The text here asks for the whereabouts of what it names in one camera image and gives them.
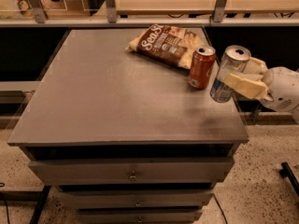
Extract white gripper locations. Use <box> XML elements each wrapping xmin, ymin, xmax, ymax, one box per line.
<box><xmin>223</xmin><ymin>57</ymin><xmax>299</xmax><ymax>112</ymax></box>

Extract bottom grey drawer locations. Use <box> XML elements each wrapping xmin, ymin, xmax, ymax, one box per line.
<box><xmin>78</xmin><ymin>207</ymin><xmax>202</xmax><ymax>224</ymax></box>

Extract top grey drawer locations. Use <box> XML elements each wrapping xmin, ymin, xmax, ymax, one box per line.
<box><xmin>29</xmin><ymin>157</ymin><xmax>235</xmax><ymax>186</ymax></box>

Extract grey drawer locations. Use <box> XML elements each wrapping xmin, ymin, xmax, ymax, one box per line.
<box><xmin>78</xmin><ymin>207</ymin><xmax>202</xmax><ymax>224</ymax></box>
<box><xmin>29</xmin><ymin>157</ymin><xmax>235</xmax><ymax>186</ymax></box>
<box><xmin>60</xmin><ymin>189</ymin><xmax>212</xmax><ymax>209</ymax></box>

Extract middle grey drawer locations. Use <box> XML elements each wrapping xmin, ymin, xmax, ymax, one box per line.
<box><xmin>60</xmin><ymin>189</ymin><xmax>212</xmax><ymax>209</ymax></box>

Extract brown seaweed snack bag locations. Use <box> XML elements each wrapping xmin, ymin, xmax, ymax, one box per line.
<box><xmin>128</xmin><ymin>24</ymin><xmax>204</xmax><ymax>70</ymax></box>

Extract orange item behind glass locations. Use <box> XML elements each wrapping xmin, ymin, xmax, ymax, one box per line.
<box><xmin>17</xmin><ymin>0</ymin><xmax>33</xmax><ymax>18</ymax></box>

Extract black stand leg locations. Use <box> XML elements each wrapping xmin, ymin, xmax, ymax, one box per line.
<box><xmin>29</xmin><ymin>186</ymin><xmax>50</xmax><ymax>224</ymax></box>
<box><xmin>279</xmin><ymin>162</ymin><xmax>299</xmax><ymax>197</ymax></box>

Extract metal railing frame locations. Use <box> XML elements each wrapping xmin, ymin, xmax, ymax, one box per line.
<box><xmin>0</xmin><ymin>0</ymin><xmax>299</xmax><ymax>28</ymax></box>

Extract red soda can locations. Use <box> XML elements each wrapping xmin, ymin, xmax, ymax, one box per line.
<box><xmin>188</xmin><ymin>45</ymin><xmax>216</xmax><ymax>90</ymax></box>

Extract silver blue redbull can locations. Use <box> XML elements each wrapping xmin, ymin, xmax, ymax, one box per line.
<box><xmin>210</xmin><ymin>45</ymin><xmax>251</xmax><ymax>103</ymax></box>

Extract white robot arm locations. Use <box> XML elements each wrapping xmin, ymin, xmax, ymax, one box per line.
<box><xmin>223</xmin><ymin>57</ymin><xmax>299</xmax><ymax>123</ymax></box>

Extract black stand leg right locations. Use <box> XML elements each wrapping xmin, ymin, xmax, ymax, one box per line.
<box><xmin>279</xmin><ymin>162</ymin><xmax>299</xmax><ymax>197</ymax></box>

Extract grey drawer cabinet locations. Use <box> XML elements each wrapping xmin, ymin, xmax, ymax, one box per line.
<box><xmin>7</xmin><ymin>27</ymin><xmax>250</xmax><ymax>224</ymax></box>

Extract black stand leg left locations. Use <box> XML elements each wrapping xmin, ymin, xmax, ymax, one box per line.
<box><xmin>29</xmin><ymin>186</ymin><xmax>50</xmax><ymax>224</ymax></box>

